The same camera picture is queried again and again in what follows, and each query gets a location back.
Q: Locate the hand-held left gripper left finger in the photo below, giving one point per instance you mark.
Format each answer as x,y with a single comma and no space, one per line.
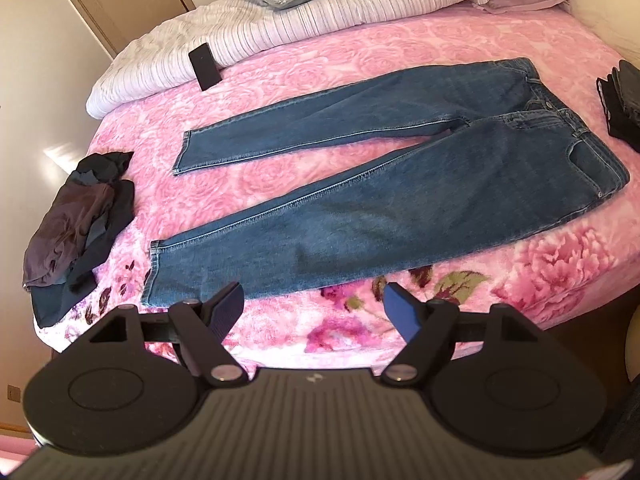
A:
227,306

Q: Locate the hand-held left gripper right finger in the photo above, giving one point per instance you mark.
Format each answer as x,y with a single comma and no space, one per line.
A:
400,310

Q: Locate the blue denim jeans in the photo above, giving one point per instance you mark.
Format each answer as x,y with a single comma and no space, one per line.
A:
400,210

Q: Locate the pile of dark unfolded clothes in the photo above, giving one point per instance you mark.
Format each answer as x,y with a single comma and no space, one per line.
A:
107,220

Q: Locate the dark purple garment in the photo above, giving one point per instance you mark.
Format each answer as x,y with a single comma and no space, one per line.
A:
62,230

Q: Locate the black flat phone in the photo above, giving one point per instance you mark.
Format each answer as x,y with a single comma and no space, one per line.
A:
205,67

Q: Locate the pink floral blanket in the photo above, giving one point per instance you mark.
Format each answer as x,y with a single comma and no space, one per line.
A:
300,75

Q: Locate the white striped quilt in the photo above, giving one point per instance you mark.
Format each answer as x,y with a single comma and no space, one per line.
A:
165,45

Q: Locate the folded black pants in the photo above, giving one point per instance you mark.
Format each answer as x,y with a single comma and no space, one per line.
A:
622,125

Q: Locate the wooden door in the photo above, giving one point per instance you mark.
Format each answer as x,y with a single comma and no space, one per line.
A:
125,5

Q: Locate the low wall socket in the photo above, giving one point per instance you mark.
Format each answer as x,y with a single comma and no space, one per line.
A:
14,393

